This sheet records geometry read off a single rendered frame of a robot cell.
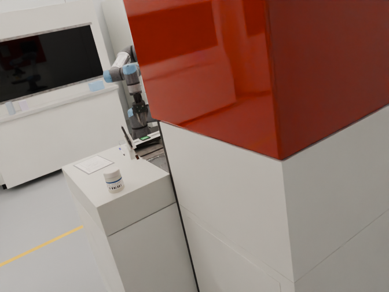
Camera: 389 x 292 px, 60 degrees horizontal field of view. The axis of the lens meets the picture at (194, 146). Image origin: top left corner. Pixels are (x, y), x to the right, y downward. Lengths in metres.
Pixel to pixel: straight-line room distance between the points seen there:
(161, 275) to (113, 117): 3.28
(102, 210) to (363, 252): 1.00
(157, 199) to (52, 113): 3.15
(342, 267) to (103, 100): 3.88
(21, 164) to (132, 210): 3.21
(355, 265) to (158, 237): 0.82
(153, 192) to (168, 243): 0.29
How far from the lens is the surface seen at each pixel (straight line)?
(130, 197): 1.48
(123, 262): 1.60
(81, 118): 4.62
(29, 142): 4.55
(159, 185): 1.52
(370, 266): 1.48
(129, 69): 1.93
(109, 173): 1.47
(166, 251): 1.69
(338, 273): 1.31
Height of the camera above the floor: 1.61
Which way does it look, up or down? 21 degrees down
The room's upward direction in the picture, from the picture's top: 11 degrees counter-clockwise
